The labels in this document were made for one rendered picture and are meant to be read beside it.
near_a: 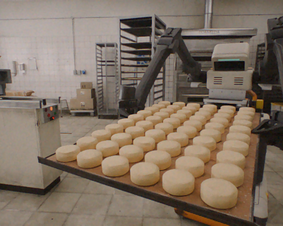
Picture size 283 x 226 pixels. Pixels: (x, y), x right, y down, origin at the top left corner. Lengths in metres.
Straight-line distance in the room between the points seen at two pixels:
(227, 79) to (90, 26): 5.05
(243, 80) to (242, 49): 0.18
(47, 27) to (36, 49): 0.70
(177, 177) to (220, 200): 0.07
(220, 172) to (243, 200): 0.05
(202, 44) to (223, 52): 3.49
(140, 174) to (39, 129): 1.74
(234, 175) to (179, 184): 0.09
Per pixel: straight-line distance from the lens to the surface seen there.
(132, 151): 0.44
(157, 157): 0.41
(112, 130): 0.58
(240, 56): 1.41
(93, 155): 0.43
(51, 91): 6.51
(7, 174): 2.42
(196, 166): 0.39
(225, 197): 0.32
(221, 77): 1.49
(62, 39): 6.37
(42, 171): 2.16
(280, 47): 0.97
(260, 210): 1.68
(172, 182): 0.34
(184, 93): 4.85
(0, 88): 2.89
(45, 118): 2.05
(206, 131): 0.55
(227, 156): 0.43
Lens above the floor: 1.14
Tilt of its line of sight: 11 degrees down
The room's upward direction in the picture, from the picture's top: straight up
